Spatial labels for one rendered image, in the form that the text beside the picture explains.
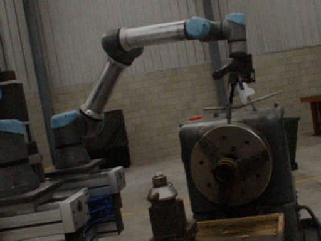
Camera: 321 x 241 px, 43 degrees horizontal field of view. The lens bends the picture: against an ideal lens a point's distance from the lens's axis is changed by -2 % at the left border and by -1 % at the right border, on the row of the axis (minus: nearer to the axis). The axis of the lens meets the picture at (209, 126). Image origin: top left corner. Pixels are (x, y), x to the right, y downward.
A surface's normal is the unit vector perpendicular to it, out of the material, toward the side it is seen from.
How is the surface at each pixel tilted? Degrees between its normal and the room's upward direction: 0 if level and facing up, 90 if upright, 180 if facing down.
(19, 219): 90
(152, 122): 90
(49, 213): 90
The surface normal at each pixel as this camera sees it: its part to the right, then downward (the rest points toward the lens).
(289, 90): 0.11, 0.04
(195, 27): -0.33, 0.12
